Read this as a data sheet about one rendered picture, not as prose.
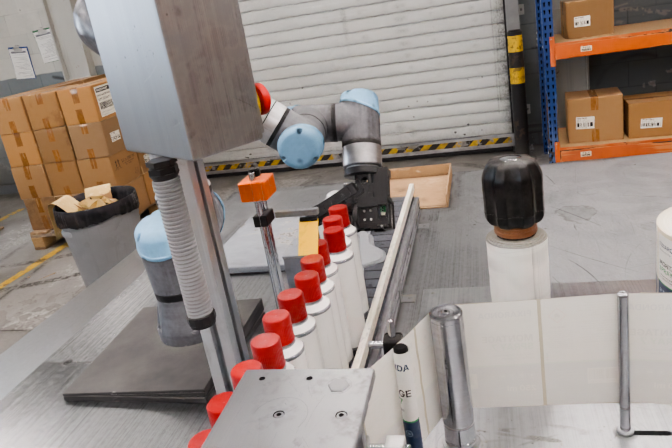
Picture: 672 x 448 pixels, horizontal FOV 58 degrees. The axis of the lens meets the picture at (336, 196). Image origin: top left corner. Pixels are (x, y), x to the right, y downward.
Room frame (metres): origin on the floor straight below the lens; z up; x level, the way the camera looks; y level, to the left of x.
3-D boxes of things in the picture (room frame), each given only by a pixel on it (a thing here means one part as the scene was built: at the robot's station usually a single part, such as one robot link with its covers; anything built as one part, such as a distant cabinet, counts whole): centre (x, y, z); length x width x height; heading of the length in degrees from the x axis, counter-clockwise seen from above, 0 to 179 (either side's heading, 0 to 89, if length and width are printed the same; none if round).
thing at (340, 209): (0.99, 0.00, 0.98); 0.05 x 0.05 x 0.20
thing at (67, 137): (4.86, 1.79, 0.57); 1.20 x 0.85 x 1.14; 166
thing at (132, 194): (3.20, 1.30, 0.43); 0.44 x 0.43 x 0.39; 73
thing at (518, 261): (0.79, -0.24, 1.03); 0.09 x 0.09 x 0.30
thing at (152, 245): (1.08, 0.32, 1.03); 0.13 x 0.12 x 0.14; 174
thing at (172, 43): (0.71, 0.16, 1.38); 0.17 x 0.10 x 0.19; 40
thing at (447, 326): (0.61, -0.10, 0.97); 0.05 x 0.05 x 0.19
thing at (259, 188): (0.85, 0.08, 1.05); 0.10 x 0.04 x 0.33; 75
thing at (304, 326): (0.69, 0.08, 0.98); 0.05 x 0.05 x 0.20
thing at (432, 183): (1.75, -0.22, 0.85); 0.30 x 0.26 x 0.04; 165
